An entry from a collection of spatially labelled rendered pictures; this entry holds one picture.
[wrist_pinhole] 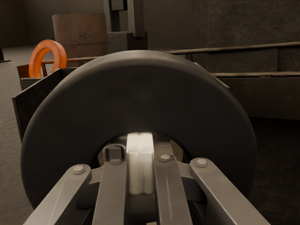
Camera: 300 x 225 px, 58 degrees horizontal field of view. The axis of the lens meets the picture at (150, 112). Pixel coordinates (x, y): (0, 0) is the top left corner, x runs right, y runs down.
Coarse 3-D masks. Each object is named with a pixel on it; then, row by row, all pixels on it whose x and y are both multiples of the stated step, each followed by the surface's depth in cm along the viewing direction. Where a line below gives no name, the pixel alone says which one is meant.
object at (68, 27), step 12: (60, 24) 280; (72, 24) 277; (84, 24) 279; (96, 24) 286; (60, 36) 286; (72, 36) 281; (84, 36) 282; (96, 36) 289; (72, 48) 285; (84, 48) 286; (96, 48) 292
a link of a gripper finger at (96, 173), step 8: (96, 168) 15; (96, 176) 14; (128, 176) 15; (88, 184) 13; (96, 184) 14; (128, 184) 15; (88, 192) 14; (96, 192) 14; (128, 192) 15; (80, 200) 14; (88, 200) 14; (80, 208) 14
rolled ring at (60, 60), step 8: (48, 40) 99; (40, 48) 101; (48, 48) 99; (56, 48) 96; (32, 56) 103; (40, 56) 103; (56, 56) 95; (64, 56) 96; (32, 64) 103; (40, 64) 105; (56, 64) 95; (64, 64) 96; (32, 72) 102; (40, 72) 104
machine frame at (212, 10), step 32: (224, 0) 64; (256, 0) 60; (288, 0) 57; (224, 32) 66; (256, 32) 62; (288, 32) 59; (224, 64) 68; (256, 64) 64; (288, 64) 60; (256, 128) 69; (288, 128) 64; (288, 160) 67; (256, 192) 74; (288, 192) 69; (288, 224) 72
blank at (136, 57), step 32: (96, 64) 15; (128, 64) 15; (160, 64) 15; (192, 64) 17; (64, 96) 15; (96, 96) 15; (128, 96) 15; (160, 96) 15; (192, 96) 16; (224, 96) 16; (32, 128) 16; (64, 128) 16; (96, 128) 16; (128, 128) 16; (160, 128) 16; (192, 128) 16; (224, 128) 16; (32, 160) 16; (64, 160) 17; (96, 160) 19; (224, 160) 17; (256, 160) 18; (32, 192) 17
